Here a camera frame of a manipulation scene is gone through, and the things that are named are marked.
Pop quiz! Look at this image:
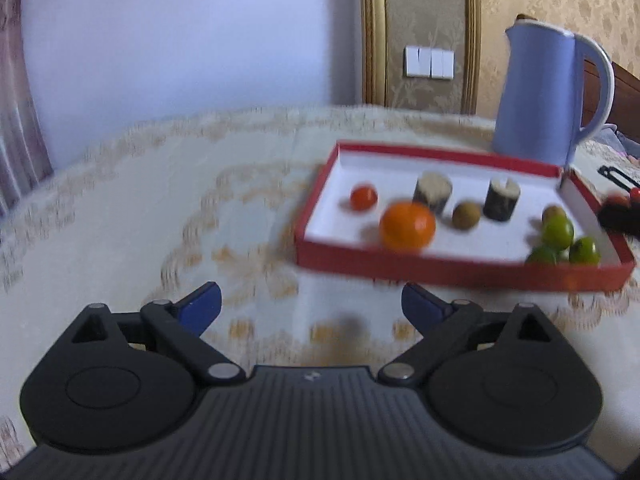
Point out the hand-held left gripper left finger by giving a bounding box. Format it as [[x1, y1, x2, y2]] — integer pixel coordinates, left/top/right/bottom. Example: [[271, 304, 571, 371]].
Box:
[[70, 281, 247, 388]]

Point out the blue electric kettle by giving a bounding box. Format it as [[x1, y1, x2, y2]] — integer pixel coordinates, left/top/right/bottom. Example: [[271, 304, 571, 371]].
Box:
[[491, 19, 615, 168]]

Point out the gold framed wall panel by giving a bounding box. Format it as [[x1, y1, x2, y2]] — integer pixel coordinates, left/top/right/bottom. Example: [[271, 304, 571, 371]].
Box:
[[359, 0, 482, 116]]

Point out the red cherry tomato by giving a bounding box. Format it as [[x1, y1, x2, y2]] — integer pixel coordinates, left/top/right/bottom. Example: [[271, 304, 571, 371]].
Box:
[[349, 184, 378, 212]]

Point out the orange mandarin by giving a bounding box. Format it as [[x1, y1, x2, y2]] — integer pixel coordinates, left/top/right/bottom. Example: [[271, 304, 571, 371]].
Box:
[[379, 201, 437, 253]]

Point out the grey cloth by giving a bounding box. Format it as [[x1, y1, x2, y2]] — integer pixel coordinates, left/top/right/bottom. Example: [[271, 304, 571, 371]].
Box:
[[599, 124, 640, 162]]

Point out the dark green lime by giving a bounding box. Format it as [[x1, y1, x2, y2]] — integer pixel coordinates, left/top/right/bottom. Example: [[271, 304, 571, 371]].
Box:
[[525, 245, 560, 266]]

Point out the dark sugarcane piece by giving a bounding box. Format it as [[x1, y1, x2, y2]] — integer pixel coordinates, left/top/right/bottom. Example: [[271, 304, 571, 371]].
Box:
[[483, 177, 521, 223], [413, 171, 453, 215]]

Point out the white wall switch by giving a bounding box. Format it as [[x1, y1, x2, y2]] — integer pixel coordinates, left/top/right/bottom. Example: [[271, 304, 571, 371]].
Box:
[[404, 45, 455, 80]]

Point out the red cardboard box tray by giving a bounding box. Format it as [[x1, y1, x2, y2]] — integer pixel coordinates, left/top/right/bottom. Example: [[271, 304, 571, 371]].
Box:
[[293, 141, 637, 293]]

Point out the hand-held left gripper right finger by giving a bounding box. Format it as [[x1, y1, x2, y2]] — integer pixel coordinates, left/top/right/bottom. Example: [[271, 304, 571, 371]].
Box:
[[377, 281, 563, 388]]

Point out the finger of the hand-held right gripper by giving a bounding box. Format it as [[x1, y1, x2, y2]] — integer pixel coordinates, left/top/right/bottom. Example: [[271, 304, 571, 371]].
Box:
[[597, 199, 640, 237]]

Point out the pink patterned curtain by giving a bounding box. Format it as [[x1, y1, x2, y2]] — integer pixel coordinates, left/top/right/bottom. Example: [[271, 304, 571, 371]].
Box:
[[0, 0, 55, 217]]

